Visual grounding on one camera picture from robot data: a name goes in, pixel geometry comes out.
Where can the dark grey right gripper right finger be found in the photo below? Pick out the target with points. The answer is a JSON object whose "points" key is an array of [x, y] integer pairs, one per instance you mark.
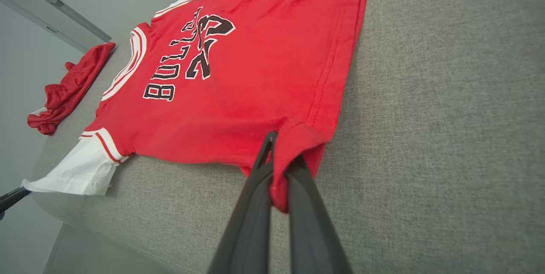
{"points": [[313, 240]]}

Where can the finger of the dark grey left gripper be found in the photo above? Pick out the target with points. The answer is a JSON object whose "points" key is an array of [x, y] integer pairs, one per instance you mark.
{"points": [[15, 197]]}

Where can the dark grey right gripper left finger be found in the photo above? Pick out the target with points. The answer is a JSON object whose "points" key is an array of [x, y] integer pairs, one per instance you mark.
{"points": [[249, 235]]}

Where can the red shorts white trim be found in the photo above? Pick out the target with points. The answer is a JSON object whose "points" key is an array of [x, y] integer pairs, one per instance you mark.
{"points": [[72, 86]]}

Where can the red white clothes pile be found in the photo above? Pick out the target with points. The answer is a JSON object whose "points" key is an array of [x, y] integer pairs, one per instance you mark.
{"points": [[255, 73]]}

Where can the grey fabric sofa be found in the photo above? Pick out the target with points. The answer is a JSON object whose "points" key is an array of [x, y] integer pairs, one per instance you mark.
{"points": [[447, 137]]}

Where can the grey metal partition post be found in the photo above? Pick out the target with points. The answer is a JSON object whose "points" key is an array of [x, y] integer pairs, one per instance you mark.
{"points": [[64, 22]]}

